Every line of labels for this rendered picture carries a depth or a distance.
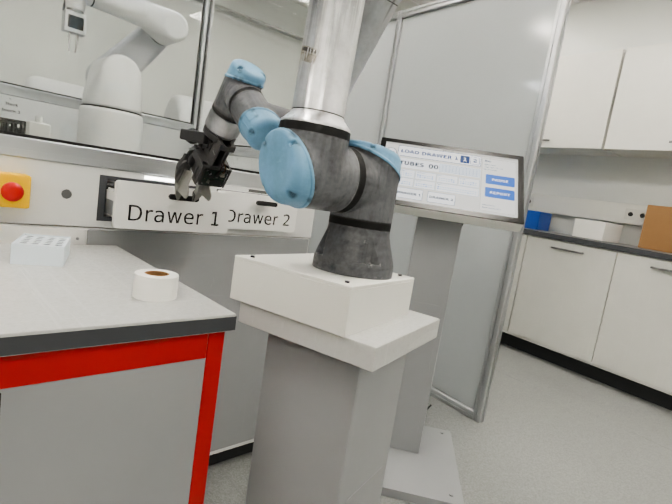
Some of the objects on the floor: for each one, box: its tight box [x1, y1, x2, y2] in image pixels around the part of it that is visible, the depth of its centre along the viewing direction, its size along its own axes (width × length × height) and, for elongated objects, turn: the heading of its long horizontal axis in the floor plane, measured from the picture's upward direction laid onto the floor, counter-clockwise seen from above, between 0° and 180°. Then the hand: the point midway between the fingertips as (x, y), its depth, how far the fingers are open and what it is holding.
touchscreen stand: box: [381, 216, 464, 504], centre depth 173 cm, size 50×45×102 cm
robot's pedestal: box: [238, 302, 440, 504], centre depth 94 cm, size 30×30×76 cm
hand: (186, 194), depth 112 cm, fingers closed on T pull, 3 cm apart
